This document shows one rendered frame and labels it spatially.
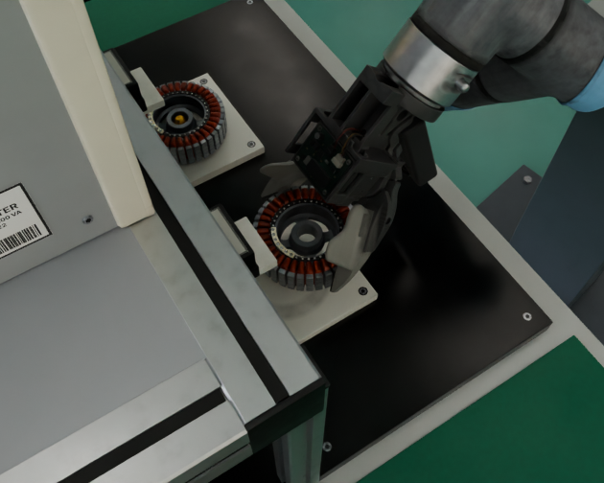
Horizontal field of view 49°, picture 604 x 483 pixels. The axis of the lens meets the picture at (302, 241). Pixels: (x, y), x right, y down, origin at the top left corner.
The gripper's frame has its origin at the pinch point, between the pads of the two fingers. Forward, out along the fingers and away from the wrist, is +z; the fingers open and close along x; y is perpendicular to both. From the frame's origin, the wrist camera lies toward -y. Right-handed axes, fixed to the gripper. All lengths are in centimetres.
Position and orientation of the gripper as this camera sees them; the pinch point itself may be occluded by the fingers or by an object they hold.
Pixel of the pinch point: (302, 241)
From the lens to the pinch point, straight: 69.9
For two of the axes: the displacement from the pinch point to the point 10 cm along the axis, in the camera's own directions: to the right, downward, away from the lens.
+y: -6.3, 0.1, -7.7
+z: -5.6, 6.9, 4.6
